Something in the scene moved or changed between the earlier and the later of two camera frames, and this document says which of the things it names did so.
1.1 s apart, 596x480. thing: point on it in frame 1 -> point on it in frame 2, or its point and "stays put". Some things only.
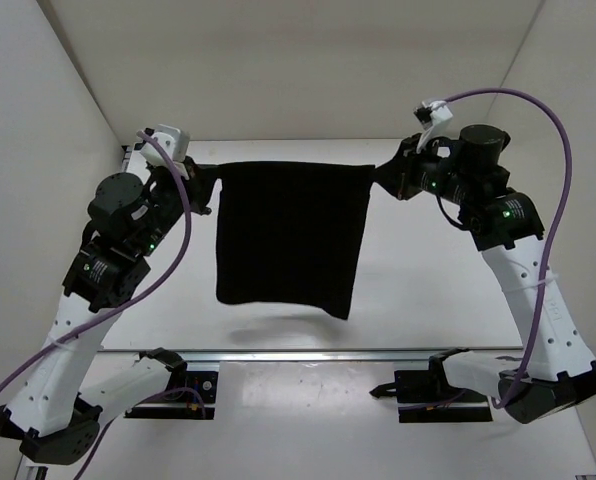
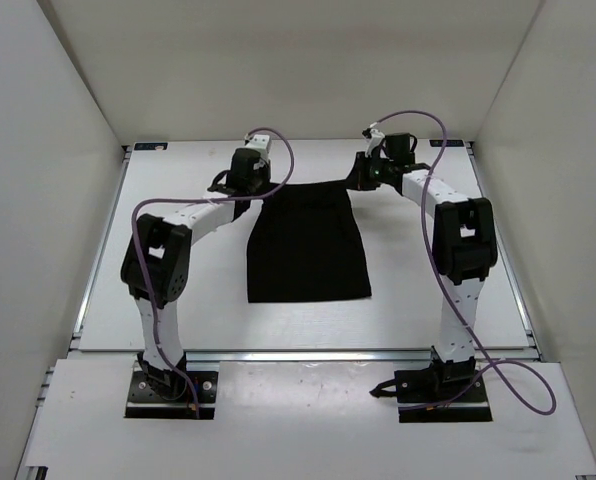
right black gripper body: [424, 170] -> [372, 172]
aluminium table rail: [303, 357] stays put
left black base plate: [190, 395] stays put
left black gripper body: [165, 215] -> [260, 183]
